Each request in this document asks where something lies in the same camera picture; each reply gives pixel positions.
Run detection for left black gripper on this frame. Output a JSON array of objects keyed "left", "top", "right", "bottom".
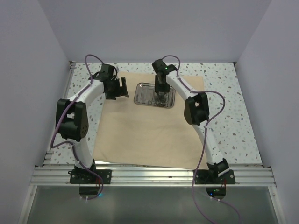
[{"left": 105, "top": 77, "right": 128, "bottom": 100}]

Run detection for stainless steel instrument tray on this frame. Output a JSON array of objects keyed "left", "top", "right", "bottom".
[{"left": 134, "top": 83, "right": 176, "bottom": 108}]

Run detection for steel surgical scissors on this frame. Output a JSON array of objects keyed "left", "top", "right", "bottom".
[{"left": 154, "top": 92, "right": 167, "bottom": 107}]

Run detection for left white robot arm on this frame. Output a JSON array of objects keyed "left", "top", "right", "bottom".
[{"left": 50, "top": 63, "right": 129, "bottom": 183}]

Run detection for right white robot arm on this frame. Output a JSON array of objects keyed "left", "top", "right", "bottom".
[{"left": 152, "top": 59, "right": 230, "bottom": 183}]

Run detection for steel forceps in tray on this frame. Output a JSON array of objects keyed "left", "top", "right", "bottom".
[{"left": 138, "top": 87, "right": 153, "bottom": 105}]

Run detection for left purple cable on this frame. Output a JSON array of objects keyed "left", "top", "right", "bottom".
[{"left": 50, "top": 54, "right": 117, "bottom": 201}]

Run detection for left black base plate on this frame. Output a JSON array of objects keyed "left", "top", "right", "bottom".
[{"left": 68, "top": 169, "right": 112, "bottom": 184}]

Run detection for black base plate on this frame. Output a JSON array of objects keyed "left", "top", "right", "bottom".
[
  {"left": 193, "top": 169, "right": 236, "bottom": 185},
  {"left": 68, "top": 169, "right": 112, "bottom": 184}
]

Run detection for left side aluminium rail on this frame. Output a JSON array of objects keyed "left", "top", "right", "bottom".
[{"left": 43, "top": 61, "right": 76, "bottom": 166}]

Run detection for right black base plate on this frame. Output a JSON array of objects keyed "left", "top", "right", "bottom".
[{"left": 193, "top": 169, "right": 236, "bottom": 185}]

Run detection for aluminium extrusion rail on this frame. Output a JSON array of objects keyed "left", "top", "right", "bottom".
[{"left": 30, "top": 162, "right": 276, "bottom": 187}]

